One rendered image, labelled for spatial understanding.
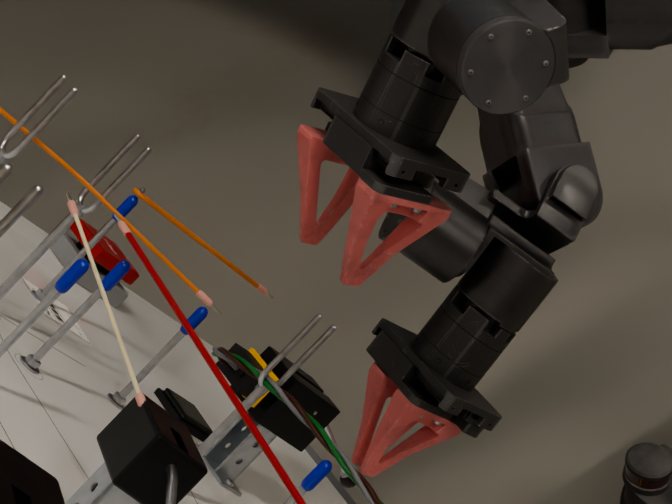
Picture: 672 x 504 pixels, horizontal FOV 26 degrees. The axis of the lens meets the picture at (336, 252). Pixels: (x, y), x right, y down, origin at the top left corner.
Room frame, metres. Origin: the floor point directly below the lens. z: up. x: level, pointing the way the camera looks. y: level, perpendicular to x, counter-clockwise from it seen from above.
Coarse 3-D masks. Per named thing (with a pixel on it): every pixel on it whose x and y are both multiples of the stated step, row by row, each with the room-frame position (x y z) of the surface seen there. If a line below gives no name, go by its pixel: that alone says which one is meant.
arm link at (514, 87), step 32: (448, 0) 0.76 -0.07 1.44; (480, 0) 0.74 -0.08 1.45; (512, 0) 0.76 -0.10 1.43; (544, 0) 0.76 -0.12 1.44; (448, 32) 0.73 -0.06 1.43; (480, 32) 0.70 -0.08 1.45; (512, 32) 0.71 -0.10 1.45; (544, 32) 0.71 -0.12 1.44; (448, 64) 0.71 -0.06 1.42; (480, 64) 0.70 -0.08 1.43; (512, 64) 0.70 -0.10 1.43; (544, 64) 0.71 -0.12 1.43; (576, 64) 0.79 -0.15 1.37; (480, 96) 0.69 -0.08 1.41; (512, 96) 0.70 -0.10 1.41
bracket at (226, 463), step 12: (240, 420) 0.71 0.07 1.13; (252, 420) 0.72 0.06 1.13; (228, 432) 0.71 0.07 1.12; (240, 432) 0.71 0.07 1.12; (264, 432) 0.70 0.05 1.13; (216, 444) 0.70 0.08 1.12; (240, 444) 0.70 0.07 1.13; (252, 444) 0.70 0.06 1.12; (204, 456) 0.70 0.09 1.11; (216, 456) 0.70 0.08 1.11; (228, 456) 0.69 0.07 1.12; (240, 456) 0.69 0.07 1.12; (252, 456) 0.70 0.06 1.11; (216, 468) 0.69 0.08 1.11; (228, 468) 0.69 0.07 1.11; (240, 468) 0.69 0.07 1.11; (228, 480) 0.68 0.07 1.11; (240, 492) 0.68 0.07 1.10
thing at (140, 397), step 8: (72, 200) 0.64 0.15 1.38; (72, 208) 0.64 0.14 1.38; (72, 216) 0.63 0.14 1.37; (80, 224) 0.62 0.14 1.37; (80, 232) 0.62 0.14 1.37; (88, 248) 0.60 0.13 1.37; (88, 256) 0.60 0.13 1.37; (96, 272) 0.58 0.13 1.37; (96, 280) 0.58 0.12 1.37; (104, 296) 0.56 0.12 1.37; (112, 312) 0.55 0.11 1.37; (112, 320) 0.55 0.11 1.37; (120, 336) 0.54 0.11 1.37; (120, 344) 0.53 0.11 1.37; (128, 360) 0.52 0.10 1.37; (128, 368) 0.51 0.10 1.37; (136, 384) 0.50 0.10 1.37; (136, 392) 0.50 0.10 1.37; (136, 400) 0.49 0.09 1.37; (144, 400) 0.49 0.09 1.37
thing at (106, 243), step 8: (72, 224) 0.94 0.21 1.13; (88, 224) 0.94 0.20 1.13; (88, 232) 0.92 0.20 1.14; (96, 232) 0.94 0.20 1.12; (80, 240) 0.92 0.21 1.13; (88, 240) 0.91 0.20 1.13; (104, 240) 0.93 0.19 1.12; (80, 248) 0.92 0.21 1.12; (96, 248) 0.90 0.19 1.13; (104, 248) 0.90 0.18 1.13; (112, 248) 0.93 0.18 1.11; (96, 256) 0.89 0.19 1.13; (104, 256) 0.90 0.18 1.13; (112, 256) 0.90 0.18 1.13; (120, 256) 0.92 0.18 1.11; (96, 264) 0.90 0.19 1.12; (104, 264) 0.90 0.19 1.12; (112, 264) 0.90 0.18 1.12; (104, 272) 0.91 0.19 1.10; (128, 272) 0.91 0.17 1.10; (136, 272) 0.91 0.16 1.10; (128, 280) 0.91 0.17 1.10
